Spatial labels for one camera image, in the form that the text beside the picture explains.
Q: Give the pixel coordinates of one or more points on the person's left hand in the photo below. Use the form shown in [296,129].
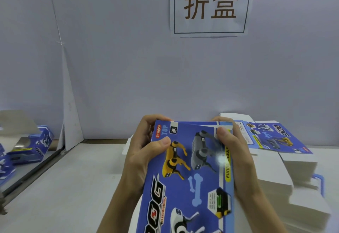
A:
[137,158]

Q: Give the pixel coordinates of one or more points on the person's right hand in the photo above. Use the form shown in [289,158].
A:
[243,161]

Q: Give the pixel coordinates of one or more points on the stack of boxes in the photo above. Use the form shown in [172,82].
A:
[296,188]
[127,146]

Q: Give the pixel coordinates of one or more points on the blue dog-print cardboard box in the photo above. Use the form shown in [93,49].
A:
[188,182]

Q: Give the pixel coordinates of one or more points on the pile of blue boxes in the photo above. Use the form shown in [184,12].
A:
[32,143]

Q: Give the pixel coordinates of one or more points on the person's left forearm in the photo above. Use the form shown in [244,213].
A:
[119,214]

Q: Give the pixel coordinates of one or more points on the person's right forearm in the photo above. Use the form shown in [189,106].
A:
[259,217]

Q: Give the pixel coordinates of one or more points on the white paper wall sign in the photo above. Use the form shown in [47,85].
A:
[212,26]

